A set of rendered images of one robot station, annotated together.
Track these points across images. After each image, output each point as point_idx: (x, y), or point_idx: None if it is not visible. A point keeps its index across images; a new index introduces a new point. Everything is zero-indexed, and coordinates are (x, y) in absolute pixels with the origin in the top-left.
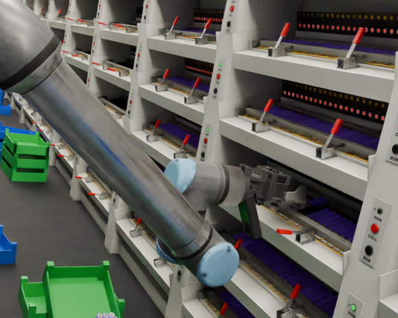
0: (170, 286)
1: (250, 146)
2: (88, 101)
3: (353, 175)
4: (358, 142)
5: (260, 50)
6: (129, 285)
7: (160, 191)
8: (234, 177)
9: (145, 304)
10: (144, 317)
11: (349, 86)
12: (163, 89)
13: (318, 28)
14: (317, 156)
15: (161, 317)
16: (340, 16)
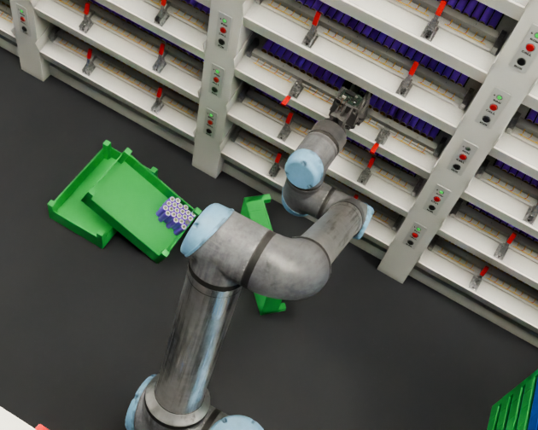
0: (195, 136)
1: (301, 55)
2: (332, 251)
3: (441, 120)
4: (423, 61)
5: None
6: (112, 122)
7: (350, 235)
8: (340, 141)
9: (149, 141)
10: (165, 159)
11: (436, 55)
12: None
13: None
14: (398, 92)
15: (177, 149)
16: None
